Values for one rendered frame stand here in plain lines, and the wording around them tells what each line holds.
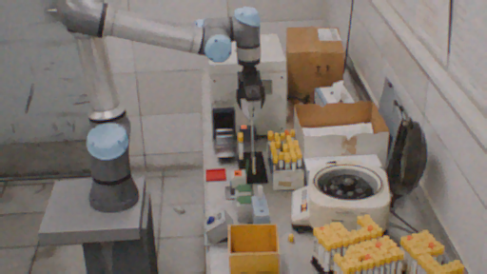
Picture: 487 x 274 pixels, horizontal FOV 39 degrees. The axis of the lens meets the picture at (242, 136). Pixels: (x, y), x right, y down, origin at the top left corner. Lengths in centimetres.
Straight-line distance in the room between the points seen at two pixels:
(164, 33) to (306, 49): 106
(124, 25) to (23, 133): 223
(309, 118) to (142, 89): 161
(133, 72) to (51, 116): 52
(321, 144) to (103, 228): 75
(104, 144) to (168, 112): 196
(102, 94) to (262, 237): 65
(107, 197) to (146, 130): 195
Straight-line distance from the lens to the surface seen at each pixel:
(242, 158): 237
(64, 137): 403
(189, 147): 407
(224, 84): 246
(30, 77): 391
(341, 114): 250
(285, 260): 195
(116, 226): 205
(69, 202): 220
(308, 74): 288
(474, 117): 171
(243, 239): 194
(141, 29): 191
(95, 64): 209
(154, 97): 393
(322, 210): 198
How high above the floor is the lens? 208
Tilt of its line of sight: 28 degrees down
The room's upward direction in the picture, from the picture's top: 2 degrees counter-clockwise
